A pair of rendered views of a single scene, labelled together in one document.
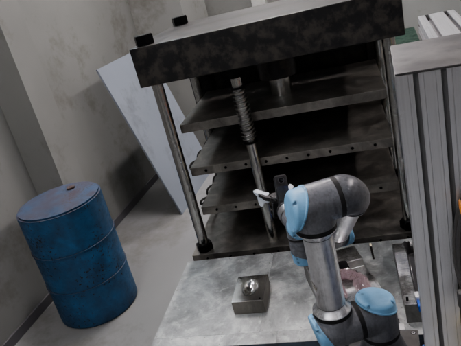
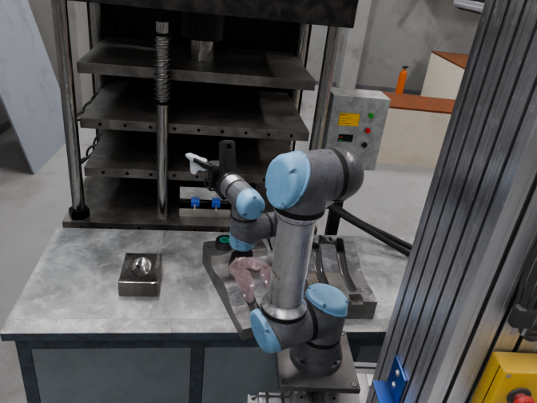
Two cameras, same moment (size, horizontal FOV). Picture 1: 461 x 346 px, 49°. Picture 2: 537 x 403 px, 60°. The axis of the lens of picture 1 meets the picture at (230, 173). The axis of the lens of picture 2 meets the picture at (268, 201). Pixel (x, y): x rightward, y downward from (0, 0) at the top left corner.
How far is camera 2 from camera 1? 0.56 m
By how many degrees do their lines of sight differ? 24
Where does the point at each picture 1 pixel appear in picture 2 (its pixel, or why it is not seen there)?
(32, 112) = not seen: outside the picture
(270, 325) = (163, 312)
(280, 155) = (192, 125)
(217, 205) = (104, 168)
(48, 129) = not seen: outside the picture
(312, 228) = (304, 208)
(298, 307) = (195, 293)
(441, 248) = (516, 253)
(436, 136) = not seen: outside the picture
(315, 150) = (231, 129)
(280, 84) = (203, 47)
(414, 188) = (525, 173)
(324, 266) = (299, 256)
